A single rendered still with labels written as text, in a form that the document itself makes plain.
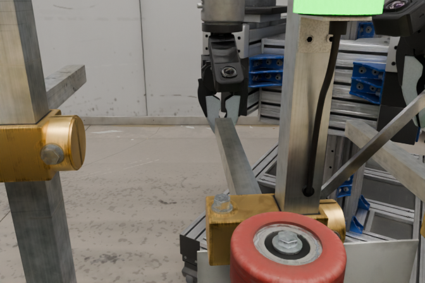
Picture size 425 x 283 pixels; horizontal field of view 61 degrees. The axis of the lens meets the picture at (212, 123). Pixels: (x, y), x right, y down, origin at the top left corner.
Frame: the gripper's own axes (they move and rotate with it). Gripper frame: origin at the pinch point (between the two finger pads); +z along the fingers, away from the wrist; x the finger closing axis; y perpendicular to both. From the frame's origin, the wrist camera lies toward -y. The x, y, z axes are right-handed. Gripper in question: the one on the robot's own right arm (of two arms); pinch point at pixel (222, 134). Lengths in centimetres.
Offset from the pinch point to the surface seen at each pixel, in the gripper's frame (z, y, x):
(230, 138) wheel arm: -3.7, -10.5, -0.1
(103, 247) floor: 83, 74, 45
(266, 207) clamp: -5.0, -31.7, -1.0
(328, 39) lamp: -21.6, -33.5, -4.7
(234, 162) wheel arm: -3.8, -19.1, 0.4
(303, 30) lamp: -22.3, -33.3, -2.7
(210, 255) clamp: -1.3, -34.0, 4.8
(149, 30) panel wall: 5, 238, 33
